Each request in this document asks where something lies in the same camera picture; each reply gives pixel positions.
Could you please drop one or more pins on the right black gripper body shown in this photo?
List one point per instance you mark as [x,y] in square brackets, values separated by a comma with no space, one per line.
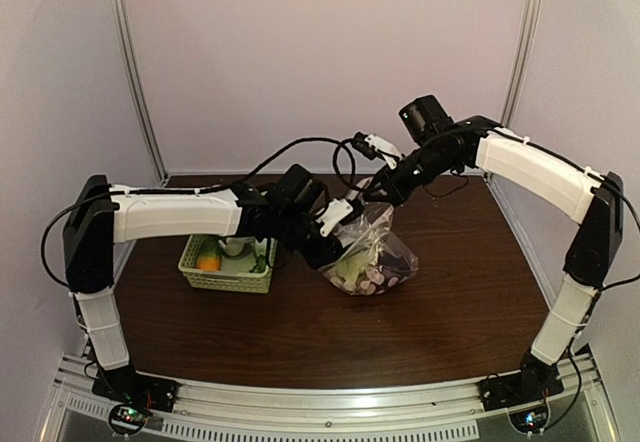
[387,193]

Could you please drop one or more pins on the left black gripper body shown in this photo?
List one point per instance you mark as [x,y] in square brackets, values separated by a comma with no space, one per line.
[326,250]

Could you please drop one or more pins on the green plastic basket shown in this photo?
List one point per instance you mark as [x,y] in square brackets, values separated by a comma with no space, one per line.
[248,272]

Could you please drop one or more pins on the orange fake fruit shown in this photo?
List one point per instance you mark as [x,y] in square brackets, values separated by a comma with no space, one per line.
[209,258]

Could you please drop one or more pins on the clear zip top bag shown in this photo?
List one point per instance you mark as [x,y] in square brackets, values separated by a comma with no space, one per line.
[367,235]

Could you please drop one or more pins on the white fake cauliflower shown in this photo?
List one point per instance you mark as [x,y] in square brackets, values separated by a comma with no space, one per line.
[233,246]

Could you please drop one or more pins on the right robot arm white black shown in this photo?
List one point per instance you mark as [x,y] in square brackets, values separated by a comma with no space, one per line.
[591,200]

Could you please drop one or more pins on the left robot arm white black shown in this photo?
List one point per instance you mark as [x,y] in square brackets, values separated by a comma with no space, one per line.
[105,215]

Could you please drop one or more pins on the pale green fake cabbage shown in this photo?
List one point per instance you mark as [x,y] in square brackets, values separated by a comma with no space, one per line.
[349,274]

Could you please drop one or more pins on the purple spotted fake eggplant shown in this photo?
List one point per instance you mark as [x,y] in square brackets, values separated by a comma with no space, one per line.
[397,266]

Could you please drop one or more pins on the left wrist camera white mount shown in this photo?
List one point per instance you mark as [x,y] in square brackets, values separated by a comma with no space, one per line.
[336,213]

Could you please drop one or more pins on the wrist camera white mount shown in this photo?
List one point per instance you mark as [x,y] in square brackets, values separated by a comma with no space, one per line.
[336,213]
[373,146]

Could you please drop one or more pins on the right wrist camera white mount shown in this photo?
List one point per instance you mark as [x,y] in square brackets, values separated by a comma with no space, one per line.
[373,146]

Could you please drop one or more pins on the right aluminium frame post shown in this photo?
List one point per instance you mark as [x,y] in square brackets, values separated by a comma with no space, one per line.
[528,29]

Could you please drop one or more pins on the aluminium frame post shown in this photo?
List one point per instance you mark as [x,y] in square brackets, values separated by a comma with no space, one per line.
[134,80]
[528,29]

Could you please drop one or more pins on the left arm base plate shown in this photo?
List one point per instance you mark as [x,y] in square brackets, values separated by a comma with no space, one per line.
[125,385]

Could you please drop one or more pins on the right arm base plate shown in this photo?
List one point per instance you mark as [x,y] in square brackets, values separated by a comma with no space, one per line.
[520,387]

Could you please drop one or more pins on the left aluminium frame post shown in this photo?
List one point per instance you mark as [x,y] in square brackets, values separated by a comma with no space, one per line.
[134,80]

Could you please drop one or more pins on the aluminium front rail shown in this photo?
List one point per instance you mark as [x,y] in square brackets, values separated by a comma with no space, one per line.
[448,411]

